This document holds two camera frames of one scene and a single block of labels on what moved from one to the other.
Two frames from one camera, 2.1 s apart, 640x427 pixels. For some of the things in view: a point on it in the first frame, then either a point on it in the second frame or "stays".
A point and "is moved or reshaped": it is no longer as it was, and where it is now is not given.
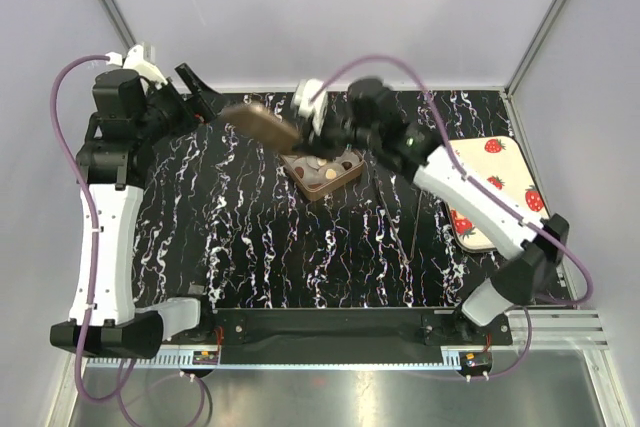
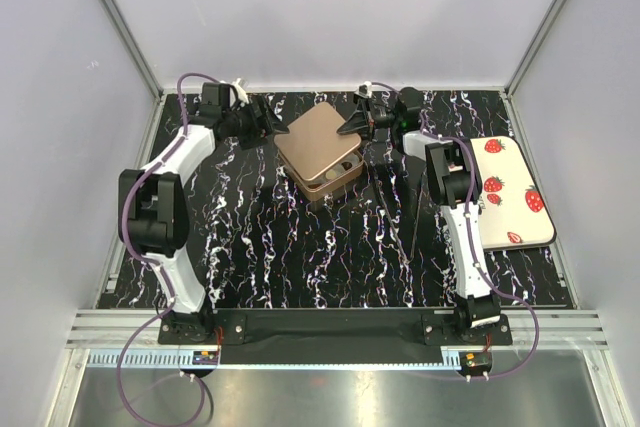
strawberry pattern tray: x=496 y=163 stays
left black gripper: x=193 y=113 to x=265 y=124
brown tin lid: x=260 y=121 is moved or reshaped
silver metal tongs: x=407 y=258 stays
